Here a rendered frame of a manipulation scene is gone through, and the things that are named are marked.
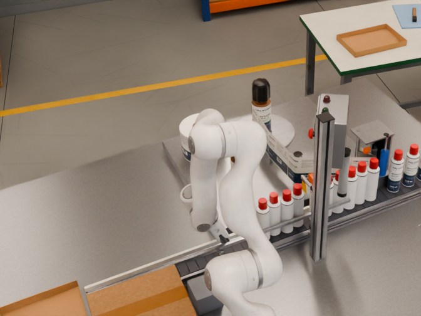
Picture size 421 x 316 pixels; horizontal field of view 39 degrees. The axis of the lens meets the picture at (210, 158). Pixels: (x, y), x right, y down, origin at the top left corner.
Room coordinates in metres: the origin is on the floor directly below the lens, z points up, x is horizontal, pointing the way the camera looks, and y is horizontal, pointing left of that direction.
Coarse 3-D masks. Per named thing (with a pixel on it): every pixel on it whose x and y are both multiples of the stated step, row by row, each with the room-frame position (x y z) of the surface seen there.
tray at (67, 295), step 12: (60, 288) 1.46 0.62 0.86; (72, 288) 1.47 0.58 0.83; (24, 300) 1.41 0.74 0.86; (36, 300) 1.43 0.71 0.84; (48, 300) 1.42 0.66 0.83; (60, 300) 1.42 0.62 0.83; (72, 300) 1.41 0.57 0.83; (0, 312) 1.38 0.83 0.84; (12, 312) 1.39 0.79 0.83; (24, 312) 1.38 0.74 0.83; (36, 312) 1.37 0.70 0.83; (48, 312) 1.37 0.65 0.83; (60, 312) 1.36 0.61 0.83; (72, 312) 1.36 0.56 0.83; (84, 312) 1.35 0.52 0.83
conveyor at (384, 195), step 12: (384, 192) 1.77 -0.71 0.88; (372, 204) 1.71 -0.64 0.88; (336, 216) 1.67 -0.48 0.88; (300, 228) 1.62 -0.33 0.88; (276, 240) 1.57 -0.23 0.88; (216, 252) 1.54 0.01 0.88; (228, 252) 1.53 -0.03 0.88; (192, 264) 1.49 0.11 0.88; (204, 264) 1.49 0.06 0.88; (132, 276) 1.46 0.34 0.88; (180, 276) 1.44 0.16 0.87
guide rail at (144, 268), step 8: (304, 208) 1.69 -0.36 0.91; (216, 240) 1.57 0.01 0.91; (192, 248) 1.54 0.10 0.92; (200, 248) 1.54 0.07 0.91; (168, 256) 1.51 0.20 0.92; (176, 256) 1.51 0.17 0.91; (152, 264) 1.48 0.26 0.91; (160, 264) 1.49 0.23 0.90; (128, 272) 1.45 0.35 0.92; (136, 272) 1.46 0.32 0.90; (104, 280) 1.43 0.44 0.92; (112, 280) 1.43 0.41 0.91; (88, 288) 1.40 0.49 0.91
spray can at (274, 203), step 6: (270, 192) 1.63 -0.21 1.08; (276, 192) 1.62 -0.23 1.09; (270, 198) 1.61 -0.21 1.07; (276, 198) 1.60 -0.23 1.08; (270, 204) 1.60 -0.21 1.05; (276, 204) 1.60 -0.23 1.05; (270, 210) 1.60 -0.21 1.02; (276, 210) 1.59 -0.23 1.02; (270, 216) 1.60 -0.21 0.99; (276, 216) 1.59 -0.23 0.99; (270, 222) 1.60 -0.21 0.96; (276, 222) 1.59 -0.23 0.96; (270, 234) 1.60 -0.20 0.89; (276, 234) 1.59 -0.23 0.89
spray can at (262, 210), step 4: (260, 200) 1.59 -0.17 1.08; (264, 200) 1.59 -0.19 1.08; (260, 204) 1.58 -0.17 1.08; (264, 204) 1.57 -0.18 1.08; (256, 208) 1.59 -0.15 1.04; (260, 208) 1.58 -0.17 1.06; (264, 208) 1.57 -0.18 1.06; (268, 208) 1.58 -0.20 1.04; (256, 212) 1.58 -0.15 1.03; (260, 212) 1.57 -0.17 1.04; (264, 212) 1.57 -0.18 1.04; (268, 212) 1.57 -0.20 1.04; (260, 216) 1.57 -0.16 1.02; (264, 216) 1.56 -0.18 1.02; (268, 216) 1.57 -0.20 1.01; (260, 220) 1.57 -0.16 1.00; (264, 220) 1.56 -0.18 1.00; (268, 220) 1.57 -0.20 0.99; (260, 224) 1.57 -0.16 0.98; (264, 224) 1.56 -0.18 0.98; (268, 224) 1.57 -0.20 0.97; (264, 228) 1.56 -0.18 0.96; (268, 232) 1.57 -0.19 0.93; (268, 236) 1.57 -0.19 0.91
